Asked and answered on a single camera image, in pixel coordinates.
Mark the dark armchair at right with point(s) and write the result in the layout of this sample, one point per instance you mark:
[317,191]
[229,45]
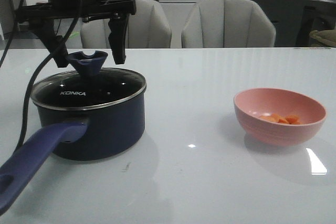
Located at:
[317,15]

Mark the left grey upholstered chair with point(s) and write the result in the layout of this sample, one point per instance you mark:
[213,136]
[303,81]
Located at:
[148,28]

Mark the olive cushion at right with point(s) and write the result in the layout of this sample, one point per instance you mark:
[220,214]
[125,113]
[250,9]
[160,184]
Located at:
[325,38]

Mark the pink bowl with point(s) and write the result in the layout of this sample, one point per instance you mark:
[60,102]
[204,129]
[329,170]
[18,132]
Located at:
[252,103]

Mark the orange ham pieces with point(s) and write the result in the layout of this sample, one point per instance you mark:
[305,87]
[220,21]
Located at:
[291,119]

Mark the right grey upholstered chair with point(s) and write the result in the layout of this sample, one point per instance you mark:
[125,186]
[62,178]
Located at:
[227,24]

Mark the dark blue saucepan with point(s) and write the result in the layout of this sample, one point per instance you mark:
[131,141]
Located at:
[76,135]

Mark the grey upholstered chair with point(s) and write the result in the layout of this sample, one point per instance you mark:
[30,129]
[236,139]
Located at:
[148,28]
[227,24]

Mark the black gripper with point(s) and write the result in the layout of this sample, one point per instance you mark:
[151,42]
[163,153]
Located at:
[41,22]

